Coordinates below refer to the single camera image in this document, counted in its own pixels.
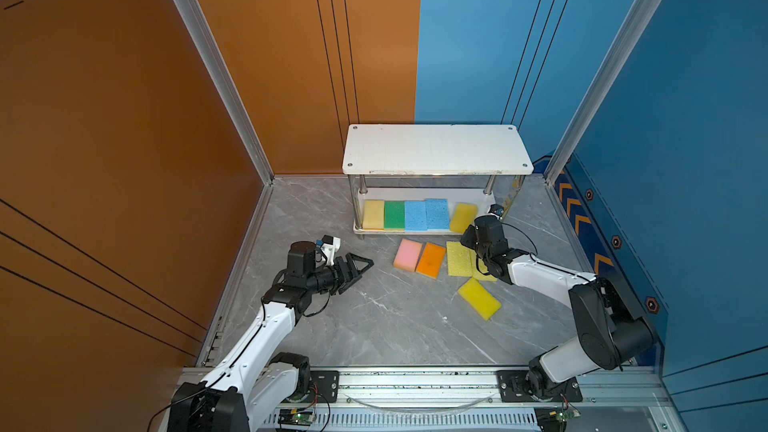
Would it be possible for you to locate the green circuit board right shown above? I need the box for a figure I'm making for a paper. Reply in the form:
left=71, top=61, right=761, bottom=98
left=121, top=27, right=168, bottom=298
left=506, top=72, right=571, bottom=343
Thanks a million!
left=535, top=408, right=581, bottom=432

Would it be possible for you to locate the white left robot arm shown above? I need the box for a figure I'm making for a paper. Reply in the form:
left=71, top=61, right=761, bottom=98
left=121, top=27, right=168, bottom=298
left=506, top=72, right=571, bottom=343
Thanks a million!
left=165, top=236, right=374, bottom=431

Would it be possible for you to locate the blue sponge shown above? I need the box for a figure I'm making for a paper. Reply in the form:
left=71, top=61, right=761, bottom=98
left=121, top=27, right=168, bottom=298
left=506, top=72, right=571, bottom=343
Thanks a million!
left=405, top=201, right=427, bottom=232
left=425, top=199, right=451, bottom=231

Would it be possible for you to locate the lime porous sponge left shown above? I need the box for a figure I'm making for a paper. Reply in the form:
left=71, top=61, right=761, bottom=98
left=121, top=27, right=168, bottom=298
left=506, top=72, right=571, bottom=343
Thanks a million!
left=446, top=241, right=475, bottom=277

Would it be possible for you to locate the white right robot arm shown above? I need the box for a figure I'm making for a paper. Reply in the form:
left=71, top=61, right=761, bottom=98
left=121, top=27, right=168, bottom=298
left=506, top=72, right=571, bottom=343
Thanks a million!
left=460, top=213, right=659, bottom=401

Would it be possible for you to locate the aluminium corner post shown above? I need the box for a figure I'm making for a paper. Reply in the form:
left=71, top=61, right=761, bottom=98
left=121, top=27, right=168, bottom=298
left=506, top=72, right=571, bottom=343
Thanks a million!
left=173, top=0, right=274, bottom=186
left=543, top=0, right=662, bottom=186

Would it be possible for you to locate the aluminium corner post right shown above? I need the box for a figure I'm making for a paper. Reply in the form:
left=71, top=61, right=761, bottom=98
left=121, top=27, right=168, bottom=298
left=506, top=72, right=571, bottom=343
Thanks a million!
left=543, top=0, right=662, bottom=186

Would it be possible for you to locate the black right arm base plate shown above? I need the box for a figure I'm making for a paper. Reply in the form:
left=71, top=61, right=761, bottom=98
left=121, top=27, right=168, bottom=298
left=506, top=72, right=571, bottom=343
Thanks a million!
left=495, top=369, right=583, bottom=404

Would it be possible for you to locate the pink sponge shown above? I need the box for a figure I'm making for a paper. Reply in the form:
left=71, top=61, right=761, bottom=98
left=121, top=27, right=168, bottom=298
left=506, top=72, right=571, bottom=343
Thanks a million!
left=393, top=239, right=423, bottom=272

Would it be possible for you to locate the lime porous sponge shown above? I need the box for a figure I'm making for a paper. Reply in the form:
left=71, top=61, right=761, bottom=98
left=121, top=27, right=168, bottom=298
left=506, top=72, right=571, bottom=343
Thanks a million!
left=470, top=257, right=497, bottom=282
left=446, top=241, right=475, bottom=277

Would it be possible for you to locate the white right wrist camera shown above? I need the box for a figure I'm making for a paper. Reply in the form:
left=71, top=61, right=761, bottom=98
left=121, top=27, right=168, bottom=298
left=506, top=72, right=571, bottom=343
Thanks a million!
left=488, top=204, right=504, bottom=219

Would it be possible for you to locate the green sponge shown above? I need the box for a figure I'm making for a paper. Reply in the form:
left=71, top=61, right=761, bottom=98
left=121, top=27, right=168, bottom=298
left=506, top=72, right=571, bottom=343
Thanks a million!
left=384, top=201, right=405, bottom=231

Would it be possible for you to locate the pale yellow sponge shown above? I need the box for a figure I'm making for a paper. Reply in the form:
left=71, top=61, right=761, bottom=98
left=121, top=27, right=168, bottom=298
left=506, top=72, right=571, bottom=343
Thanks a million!
left=362, top=200, right=385, bottom=230

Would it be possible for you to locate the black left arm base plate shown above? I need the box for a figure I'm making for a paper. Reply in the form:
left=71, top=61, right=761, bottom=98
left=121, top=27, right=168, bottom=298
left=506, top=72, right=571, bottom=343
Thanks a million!
left=300, top=369, right=340, bottom=404

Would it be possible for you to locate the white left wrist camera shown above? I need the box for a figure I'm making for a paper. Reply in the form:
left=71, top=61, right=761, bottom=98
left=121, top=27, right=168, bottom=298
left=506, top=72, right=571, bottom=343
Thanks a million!
left=315, top=235, right=341, bottom=268

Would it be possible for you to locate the bright yellow sponge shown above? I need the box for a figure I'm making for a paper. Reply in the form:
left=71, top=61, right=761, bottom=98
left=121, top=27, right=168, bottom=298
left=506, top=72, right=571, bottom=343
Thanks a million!
left=458, top=278, right=502, bottom=321

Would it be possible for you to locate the green circuit board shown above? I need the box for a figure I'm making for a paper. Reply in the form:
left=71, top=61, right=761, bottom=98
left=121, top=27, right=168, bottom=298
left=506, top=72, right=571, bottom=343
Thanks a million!
left=277, top=409, right=317, bottom=429
left=535, top=408, right=581, bottom=432

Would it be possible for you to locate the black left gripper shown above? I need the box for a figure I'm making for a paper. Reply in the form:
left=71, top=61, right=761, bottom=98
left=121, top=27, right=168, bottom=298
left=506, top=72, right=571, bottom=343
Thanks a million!
left=306, top=254, right=372, bottom=297

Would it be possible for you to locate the orange sponge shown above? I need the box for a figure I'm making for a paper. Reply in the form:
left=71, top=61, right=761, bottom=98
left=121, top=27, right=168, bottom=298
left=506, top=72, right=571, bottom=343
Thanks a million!
left=415, top=243, right=447, bottom=279

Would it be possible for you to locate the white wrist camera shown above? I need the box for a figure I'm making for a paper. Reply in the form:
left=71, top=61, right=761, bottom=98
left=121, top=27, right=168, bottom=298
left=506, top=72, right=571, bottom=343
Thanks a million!
left=315, top=235, right=341, bottom=268
left=488, top=204, right=504, bottom=219

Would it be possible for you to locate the lime porous sponge right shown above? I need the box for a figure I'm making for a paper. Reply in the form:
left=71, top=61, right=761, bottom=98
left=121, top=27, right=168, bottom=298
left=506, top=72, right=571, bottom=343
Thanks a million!
left=470, top=257, right=497, bottom=282

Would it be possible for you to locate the green circuit board left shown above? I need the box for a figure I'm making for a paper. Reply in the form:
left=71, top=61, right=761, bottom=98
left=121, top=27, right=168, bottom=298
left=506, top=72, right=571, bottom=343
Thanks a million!
left=277, top=409, right=317, bottom=429

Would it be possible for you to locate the aluminium corner post left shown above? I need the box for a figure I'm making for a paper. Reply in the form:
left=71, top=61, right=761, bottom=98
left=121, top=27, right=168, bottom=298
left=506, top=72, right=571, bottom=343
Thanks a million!
left=173, top=0, right=274, bottom=186

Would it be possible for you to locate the white two-tier shelf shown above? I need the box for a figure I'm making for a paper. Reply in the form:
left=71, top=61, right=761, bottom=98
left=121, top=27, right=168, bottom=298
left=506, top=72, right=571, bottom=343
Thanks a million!
left=342, top=124, right=534, bottom=235

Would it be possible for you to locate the aluminium front rail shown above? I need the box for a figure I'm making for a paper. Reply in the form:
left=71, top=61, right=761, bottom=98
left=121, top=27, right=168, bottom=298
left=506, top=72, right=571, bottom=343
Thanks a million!
left=157, top=365, right=688, bottom=432

